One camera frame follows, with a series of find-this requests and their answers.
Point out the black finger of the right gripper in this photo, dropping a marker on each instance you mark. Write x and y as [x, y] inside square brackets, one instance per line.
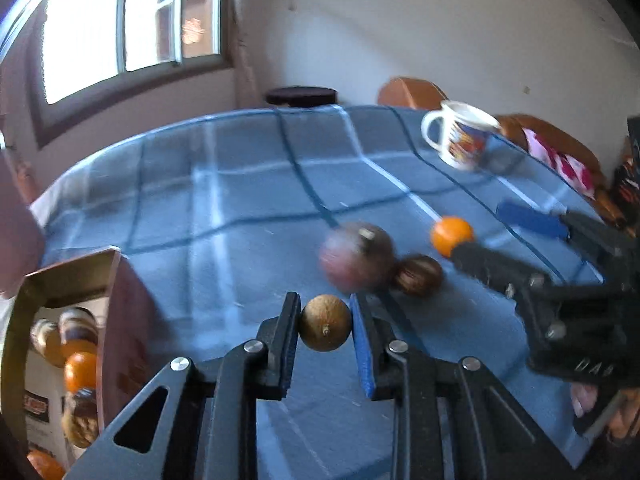
[496, 270]

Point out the dark round stool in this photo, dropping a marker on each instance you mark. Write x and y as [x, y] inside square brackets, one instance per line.
[301, 96]

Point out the large orange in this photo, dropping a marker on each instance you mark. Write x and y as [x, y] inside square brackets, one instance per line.
[47, 466]

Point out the fuzzy rice-topped dark cup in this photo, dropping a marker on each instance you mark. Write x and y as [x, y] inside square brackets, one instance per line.
[80, 417]

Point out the printed paper sheet in tin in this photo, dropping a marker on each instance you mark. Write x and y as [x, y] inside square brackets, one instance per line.
[43, 408]

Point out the gold metal tin box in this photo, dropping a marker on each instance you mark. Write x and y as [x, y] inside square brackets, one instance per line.
[104, 283]

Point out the pink electric kettle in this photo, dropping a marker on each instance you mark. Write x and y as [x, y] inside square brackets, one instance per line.
[21, 238]

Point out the purple passion fruit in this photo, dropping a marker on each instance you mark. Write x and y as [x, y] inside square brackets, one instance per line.
[358, 257]

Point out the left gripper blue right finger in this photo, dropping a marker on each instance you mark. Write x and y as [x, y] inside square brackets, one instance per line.
[371, 336]

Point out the pink curtain right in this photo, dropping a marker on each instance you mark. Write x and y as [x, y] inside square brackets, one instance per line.
[246, 84]

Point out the small tangerine in tin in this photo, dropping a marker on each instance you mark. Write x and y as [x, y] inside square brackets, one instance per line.
[80, 371]

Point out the tan round longan fruit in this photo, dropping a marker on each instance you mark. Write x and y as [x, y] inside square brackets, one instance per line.
[325, 323]

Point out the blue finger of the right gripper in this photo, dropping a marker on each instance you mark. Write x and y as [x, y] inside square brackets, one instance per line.
[583, 233]

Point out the pink floral cushion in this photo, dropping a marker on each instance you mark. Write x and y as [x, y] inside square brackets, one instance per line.
[570, 169]

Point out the blue plaid tablecloth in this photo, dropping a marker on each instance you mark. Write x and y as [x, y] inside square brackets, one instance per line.
[221, 215]

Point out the sliding glass window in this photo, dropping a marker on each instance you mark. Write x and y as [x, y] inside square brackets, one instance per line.
[88, 55]

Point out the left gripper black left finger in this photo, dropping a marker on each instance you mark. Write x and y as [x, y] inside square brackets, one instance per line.
[279, 336]

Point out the brown leather sofa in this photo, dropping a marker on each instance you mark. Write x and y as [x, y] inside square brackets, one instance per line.
[512, 126]

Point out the small tangerine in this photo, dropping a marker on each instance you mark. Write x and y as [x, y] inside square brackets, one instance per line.
[80, 371]
[449, 232]

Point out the white cartoon printed mug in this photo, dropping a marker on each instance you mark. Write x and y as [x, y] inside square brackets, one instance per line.
[459, 132]

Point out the dark brown round fruit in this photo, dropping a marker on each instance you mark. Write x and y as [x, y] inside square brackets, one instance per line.
[418, 275]

